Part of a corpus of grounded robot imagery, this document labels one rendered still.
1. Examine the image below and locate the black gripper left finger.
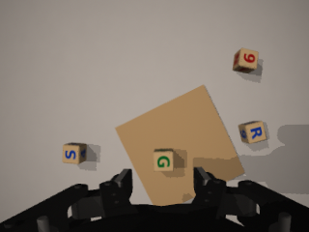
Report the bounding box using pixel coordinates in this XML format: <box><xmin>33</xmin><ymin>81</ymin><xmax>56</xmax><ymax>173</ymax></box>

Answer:
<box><xmin>0</xmin><ymin>169</ymin><xmax>138</xmax><ymax>232</ymax></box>

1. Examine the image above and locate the tan wooden block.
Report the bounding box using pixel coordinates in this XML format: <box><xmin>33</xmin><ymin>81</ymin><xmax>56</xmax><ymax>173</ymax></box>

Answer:
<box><xmin>233</xmin><ymin>48</ymin><xmax>259</xmax><ymax>73</ymax></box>
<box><xmin>63</xmin><ymin>142</ymin><xmax>87</xmax><ymax>164</ymax></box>
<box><xmin>239</xmin><ymin>121</ymin><xmax>267</xmax><ymax>144</ymax></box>
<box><xmin>154</xmin><ymin>149</ymin><xmax>174</xmax><ymax>172</ymax></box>

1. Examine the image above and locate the tan square mat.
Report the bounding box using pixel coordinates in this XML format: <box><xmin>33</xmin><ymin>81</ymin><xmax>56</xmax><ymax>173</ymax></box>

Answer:
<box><xmin>115</xmin><ymin>85</ymin><xmax>244</xmax><ymax>206</ymax></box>

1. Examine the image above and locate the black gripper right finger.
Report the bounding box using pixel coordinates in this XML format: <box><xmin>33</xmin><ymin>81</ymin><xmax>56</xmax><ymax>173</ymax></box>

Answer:
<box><xmin>183</xmin><ymin>167</ymin><xmax>309</xmax><ymax>232</ymax></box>

